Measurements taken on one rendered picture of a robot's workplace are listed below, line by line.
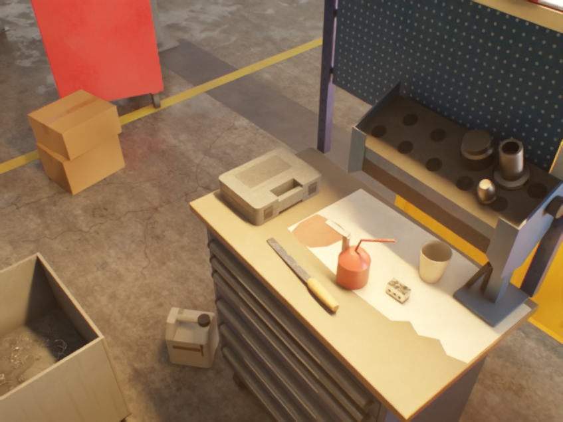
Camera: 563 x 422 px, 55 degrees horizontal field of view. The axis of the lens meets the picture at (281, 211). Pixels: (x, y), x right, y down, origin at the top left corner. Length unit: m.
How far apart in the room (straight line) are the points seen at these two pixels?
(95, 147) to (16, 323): 1.29
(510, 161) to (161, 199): 2.35
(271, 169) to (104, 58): 2.30
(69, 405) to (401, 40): 1.56
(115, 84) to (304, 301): 2.77
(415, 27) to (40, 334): 1.76
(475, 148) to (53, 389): 1.47
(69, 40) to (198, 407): 2.40
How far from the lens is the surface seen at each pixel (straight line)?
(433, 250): 1.51
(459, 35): 1.40
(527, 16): 1.07
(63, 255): 3.07
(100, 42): 3.80
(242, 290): 1.67
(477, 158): 1.31
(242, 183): 1.66
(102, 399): 2.16
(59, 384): 1.98
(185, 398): 2.39
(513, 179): 1.31
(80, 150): 3.30
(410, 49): 1.50
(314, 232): 1.56
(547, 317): 2.57
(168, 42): 5.02
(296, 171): 1.71
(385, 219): 1.67
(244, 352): 1.95
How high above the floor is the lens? 2.05
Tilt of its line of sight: 41 degrees down
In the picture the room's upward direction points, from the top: straight up
